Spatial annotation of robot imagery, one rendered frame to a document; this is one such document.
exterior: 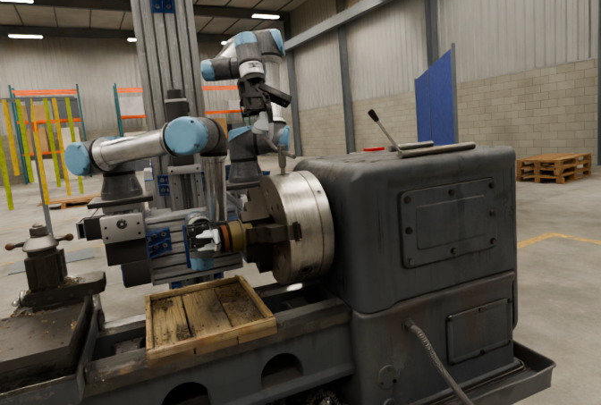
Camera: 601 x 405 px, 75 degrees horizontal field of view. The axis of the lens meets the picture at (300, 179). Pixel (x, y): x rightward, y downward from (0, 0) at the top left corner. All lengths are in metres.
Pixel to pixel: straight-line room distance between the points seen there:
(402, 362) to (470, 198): 0.50
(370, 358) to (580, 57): 10.89
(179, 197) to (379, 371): 1.05
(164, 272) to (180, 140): 0.62
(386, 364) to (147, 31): 1.53
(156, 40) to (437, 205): 1.33
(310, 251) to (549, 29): 11.35
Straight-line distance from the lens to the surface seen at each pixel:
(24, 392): 0.98
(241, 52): 1.31
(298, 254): 1.02
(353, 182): 0.99
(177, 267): 1.68
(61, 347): 0.97
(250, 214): 1.13
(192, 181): 1.75
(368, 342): 1.14
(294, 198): 1.02
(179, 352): 1.00
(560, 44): 11.92
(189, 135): 1.25
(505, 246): 1.38
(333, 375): 1.18
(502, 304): 1.41
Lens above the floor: 1.35
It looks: 7 degrees down
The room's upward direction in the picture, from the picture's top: 5 degrees counter-clockwise
